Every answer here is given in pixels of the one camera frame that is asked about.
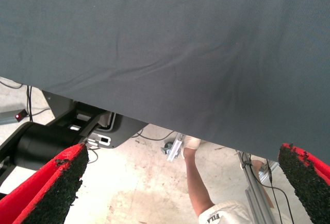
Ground thin black floor cable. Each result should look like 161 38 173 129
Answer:
131 128 178 142
26 85 34 122
265 159 295 224

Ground small black box red light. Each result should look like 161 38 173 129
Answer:
14 110 28 122

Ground person's bare leg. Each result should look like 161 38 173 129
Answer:
181 144 216 218
251 157 268 175

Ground dark grey table cloth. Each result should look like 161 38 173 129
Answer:
0 0 330 169

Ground black caster wheel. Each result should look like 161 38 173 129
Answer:
160 143 173 156

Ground short aluminium profile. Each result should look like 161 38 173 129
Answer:
167 132 186 162

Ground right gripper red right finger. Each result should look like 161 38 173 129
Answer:
277 143 330 224

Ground long aluminium profile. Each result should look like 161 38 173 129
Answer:
236 150 278 224

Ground black cylinder housing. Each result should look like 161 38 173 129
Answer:
14 122 87 170

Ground white sock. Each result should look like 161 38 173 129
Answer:
181 135 202 150

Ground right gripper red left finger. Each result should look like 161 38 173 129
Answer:
0 143 90 224

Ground white FILA shorts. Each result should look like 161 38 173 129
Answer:
197 200 255 224

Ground white plastic bracket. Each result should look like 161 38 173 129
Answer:
87 132 112 147

